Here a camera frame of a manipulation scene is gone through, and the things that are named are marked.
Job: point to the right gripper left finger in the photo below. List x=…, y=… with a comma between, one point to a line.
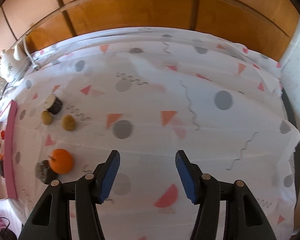
x=50, y=218

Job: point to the tan longan fruit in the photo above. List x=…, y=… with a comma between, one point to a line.
x=68, y=123
x=47, y=118

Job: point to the round sugarcane piece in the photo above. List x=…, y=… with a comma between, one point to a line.
x=53, y=104

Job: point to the orange tangerine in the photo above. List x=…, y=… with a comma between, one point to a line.
x=61, y=161

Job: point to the pink shallow tray box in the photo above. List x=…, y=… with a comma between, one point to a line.
x=7, y=184

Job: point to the white ceramic electric kettle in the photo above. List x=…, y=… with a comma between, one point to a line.
x=12, y=64

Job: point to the small red tomato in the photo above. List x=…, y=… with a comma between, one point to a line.
x=2, y=134

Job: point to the white patterned tablecloth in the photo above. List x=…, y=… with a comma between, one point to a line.
x=148, y=92

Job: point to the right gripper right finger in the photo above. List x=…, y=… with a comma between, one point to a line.
x=244, y=218

